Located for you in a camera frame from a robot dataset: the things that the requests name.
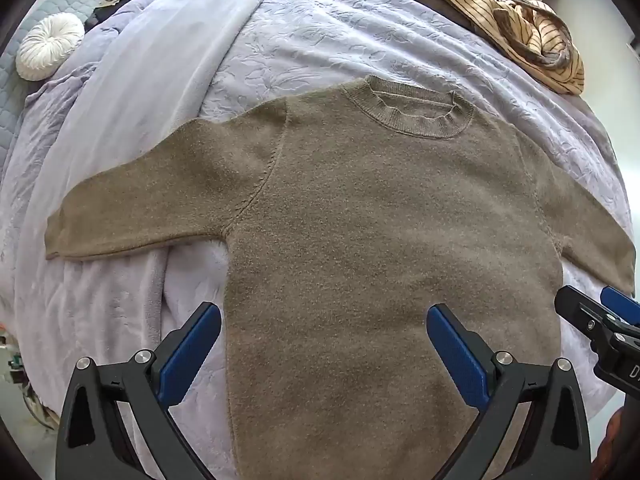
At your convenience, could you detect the round white pleated cushion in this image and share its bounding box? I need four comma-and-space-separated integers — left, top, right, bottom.
15, 13, 85, 82

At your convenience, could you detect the tan striped garment pile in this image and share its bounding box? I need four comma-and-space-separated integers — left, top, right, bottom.
414, 0, 585, 96

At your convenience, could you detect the olive brown knit sweater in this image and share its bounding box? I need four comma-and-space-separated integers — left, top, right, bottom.
44, 77, 636, 479

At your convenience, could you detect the grey quilted headboard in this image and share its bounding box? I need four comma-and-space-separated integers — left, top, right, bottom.
0, 0, 106, 162

